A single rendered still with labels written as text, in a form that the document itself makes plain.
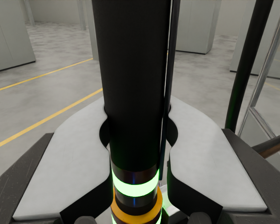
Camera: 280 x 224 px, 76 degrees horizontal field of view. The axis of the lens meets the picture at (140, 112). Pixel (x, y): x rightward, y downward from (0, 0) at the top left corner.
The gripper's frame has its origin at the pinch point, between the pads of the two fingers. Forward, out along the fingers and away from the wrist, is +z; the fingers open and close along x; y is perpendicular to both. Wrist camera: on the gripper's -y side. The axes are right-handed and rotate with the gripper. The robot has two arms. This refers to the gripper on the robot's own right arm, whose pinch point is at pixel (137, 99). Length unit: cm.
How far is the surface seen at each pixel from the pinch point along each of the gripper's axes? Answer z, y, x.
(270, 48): 110, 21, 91
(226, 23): 1096, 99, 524
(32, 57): 585, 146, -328
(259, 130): 88, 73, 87
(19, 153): 168, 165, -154
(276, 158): 63, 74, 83
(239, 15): 1066, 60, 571
